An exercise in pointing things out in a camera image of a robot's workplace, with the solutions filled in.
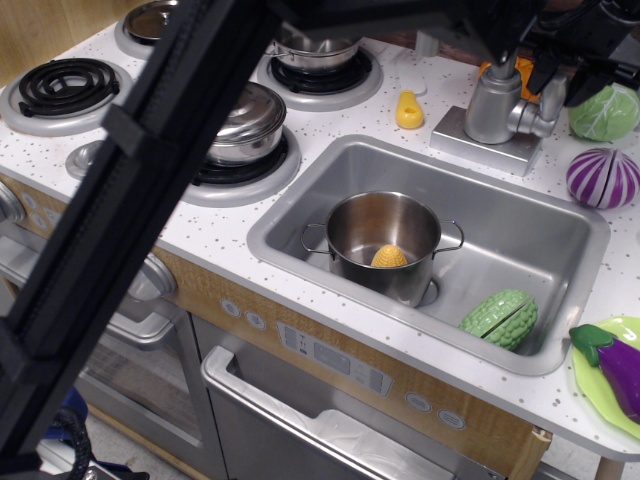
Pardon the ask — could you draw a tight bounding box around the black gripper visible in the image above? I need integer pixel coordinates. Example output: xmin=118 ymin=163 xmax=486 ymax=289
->
xmin=522 ymin=1 xmax=639 ymax=107

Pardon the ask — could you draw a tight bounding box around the silver faucet lever handle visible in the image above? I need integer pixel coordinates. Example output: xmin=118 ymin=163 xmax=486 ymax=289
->
xmin=538 ymin=72 xmax=568 ymax=122

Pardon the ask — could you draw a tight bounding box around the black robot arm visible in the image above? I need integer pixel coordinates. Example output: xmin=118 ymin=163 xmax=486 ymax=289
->
xmin=1 ymin=1 xmax=639 ymax=465

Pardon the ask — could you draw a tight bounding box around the green toy cabbage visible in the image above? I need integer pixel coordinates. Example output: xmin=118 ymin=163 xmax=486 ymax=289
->
xmin=569 ymin=84 xmax=639 ymax=142

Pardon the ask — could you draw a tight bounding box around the silver toy faucet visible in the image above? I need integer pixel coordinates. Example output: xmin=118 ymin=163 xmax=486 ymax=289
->
xmin=430 ymin=57 xmax=561 ymax=176

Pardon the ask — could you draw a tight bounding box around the purple white toy onion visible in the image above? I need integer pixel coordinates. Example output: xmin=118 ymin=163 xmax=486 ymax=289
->
xmin=566 ymin=148 xmax=639 ymax=209

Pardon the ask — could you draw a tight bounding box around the yellow toy pear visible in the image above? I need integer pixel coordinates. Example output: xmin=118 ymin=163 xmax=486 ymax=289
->
xmin=395 ymin=90 xmax=424 ymax=130

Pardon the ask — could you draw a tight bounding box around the silver toy sink basin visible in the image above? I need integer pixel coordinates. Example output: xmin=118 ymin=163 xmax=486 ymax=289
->
xmin=248 ymin=135 xmax=611 ymax=376

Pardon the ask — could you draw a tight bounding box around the green toy bitter melon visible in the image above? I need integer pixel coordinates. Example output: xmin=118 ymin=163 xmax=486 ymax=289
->
xmin=459 ymin=289 xmax=538 ymax=351

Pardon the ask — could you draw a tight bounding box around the open small steel pot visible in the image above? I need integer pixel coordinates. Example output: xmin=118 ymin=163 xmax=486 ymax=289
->
xmin=266 ymin=26 xmax=361 ymax=74

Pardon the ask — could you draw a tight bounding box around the yellow toy corn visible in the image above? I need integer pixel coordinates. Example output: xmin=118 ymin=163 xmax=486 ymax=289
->
xmin=371 ymin=244 xmax=408 ymax=268

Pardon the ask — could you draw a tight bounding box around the stainless steel pot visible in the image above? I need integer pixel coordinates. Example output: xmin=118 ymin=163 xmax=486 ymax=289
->
xmin=300 ymin=191 xmax=465 ymax=307

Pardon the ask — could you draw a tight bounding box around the light green plate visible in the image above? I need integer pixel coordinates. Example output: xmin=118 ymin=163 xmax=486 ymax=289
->
xmin=570 ymin=315 xmax=640 ymax=427

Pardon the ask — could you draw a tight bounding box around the purple toy eggplant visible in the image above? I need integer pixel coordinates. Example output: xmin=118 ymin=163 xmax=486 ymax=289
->
xmin=568 ymin=323 xmax=640 ymax=424

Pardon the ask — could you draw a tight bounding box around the lidded steel saucepan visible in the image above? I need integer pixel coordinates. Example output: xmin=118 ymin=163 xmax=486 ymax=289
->
xmin=207 ymin=82 xmax=287 ymax=166

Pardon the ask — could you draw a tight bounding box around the steel lid on burner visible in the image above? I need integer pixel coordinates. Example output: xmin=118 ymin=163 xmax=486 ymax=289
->
xmin=124 ymin=1 xmax=179 ymax=45

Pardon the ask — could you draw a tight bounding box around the grey oven dial right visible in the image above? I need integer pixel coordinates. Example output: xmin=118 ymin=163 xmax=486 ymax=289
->
xmin=127 ymin=253 xmax=177 ymax=302

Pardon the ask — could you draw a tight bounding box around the grey oven dial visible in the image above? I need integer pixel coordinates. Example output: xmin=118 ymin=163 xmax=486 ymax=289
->
xmin=0 ymin=182 xmax=26 ymax=223
xmin=127 ymin=253 xmax=177 ymax=302

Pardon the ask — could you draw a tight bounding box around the silver dishwasher door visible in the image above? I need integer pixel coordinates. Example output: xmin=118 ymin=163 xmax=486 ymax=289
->
xmin=201 ymin=346 xmax=500 ymax=479

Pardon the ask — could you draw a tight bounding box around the grey stove knob front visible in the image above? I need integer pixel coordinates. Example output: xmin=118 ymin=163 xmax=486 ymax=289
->
xmin=65 ymin=140 xmax=104 ymax=180

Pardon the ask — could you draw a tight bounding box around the black coil burner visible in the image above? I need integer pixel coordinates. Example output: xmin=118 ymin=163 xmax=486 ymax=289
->
xmin=18 ymin=58 xmax=121 ymax=117

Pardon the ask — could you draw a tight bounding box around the silver oven door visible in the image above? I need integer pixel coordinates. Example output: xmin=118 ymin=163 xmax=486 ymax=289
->
xmin=0 ymin=219 xmax=221 ymax=480

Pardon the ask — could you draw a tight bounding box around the grey oven dial left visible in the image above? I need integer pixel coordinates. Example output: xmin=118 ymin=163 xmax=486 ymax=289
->
xmin=0 ymin=182 xmax=26 ymax=223

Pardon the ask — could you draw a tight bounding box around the black braided cable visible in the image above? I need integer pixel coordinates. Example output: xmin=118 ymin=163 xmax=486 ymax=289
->
xmin=52 ymin=404 xmax=99 ymax=480

